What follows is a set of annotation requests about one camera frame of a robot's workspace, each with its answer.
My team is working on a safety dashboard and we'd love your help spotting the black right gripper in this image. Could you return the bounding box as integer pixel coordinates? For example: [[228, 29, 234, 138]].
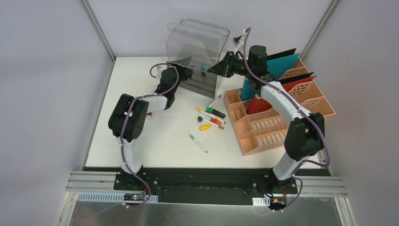
[[208, 51, 255, 78]]

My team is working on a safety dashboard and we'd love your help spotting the clear drawer organizer box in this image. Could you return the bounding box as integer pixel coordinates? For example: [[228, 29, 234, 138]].
[[162, 17, 230, 98]]

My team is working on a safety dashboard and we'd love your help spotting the green tip black highlighter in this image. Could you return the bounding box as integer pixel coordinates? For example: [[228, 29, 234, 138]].
[[206, 107, 226, 119]]

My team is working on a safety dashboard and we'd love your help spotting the red notebook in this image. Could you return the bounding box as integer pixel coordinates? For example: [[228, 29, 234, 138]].
[[245, 75, 317, 115]]

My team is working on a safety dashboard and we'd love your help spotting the teal notebook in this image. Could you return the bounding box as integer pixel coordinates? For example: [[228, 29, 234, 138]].
[[240, 53, 300, 101]]

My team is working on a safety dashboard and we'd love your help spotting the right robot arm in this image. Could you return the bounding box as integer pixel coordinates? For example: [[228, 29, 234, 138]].
[[207, 45, 327, 193]]

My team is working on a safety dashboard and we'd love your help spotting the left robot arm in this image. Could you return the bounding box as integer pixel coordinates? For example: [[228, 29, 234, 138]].
[[108, 63, 193, 190]]

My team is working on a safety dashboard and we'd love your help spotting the peach plastic desk organizer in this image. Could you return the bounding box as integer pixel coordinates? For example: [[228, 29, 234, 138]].
[[223, 57, 336, 157]]

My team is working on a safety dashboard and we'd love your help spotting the purple cap marker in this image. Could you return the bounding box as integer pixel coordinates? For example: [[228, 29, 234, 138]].
[[207, 95, 222, 108]]

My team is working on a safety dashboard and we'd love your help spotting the blue cap brown marker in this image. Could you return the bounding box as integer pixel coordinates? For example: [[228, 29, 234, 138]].
[[198, 116, 224, 129]]

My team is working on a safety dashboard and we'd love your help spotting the orange cap marker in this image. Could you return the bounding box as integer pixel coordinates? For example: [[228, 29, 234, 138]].
[[210, 118, 222, 125]]

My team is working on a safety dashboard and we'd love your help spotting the green cap marker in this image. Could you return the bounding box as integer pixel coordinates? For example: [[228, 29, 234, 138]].
[[189, 134, 208, 153]]

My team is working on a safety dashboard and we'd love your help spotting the left circuit board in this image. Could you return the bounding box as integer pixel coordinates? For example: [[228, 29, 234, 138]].
[[123, 193, 146, 202]]

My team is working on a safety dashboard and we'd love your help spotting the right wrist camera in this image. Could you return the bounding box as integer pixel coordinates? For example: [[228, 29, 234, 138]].
[[232, 30, 247, 54]]

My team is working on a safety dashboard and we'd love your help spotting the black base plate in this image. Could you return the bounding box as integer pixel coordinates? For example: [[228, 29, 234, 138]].
[[113, 168, 297, 205]]

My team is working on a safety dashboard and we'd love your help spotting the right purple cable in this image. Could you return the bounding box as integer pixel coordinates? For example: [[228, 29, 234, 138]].
[[243, 27, 332, 214]]

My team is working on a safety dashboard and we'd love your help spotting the aluminium frame rail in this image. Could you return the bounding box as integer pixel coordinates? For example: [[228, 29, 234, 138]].
[[66, 171, 348, 198]]

